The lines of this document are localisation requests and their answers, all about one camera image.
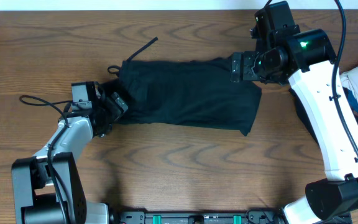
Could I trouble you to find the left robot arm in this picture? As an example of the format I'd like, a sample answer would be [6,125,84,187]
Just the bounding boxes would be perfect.
[11,82,128,223]

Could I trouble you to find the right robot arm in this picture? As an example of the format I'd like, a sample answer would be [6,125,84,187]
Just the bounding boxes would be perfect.
[231,26,358,223]

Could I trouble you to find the black cloth shorts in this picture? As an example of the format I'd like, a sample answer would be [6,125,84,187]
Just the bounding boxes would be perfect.
[102,53,262,136]

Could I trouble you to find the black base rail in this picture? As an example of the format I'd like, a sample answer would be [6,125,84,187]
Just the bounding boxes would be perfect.
[109,210,286,224]

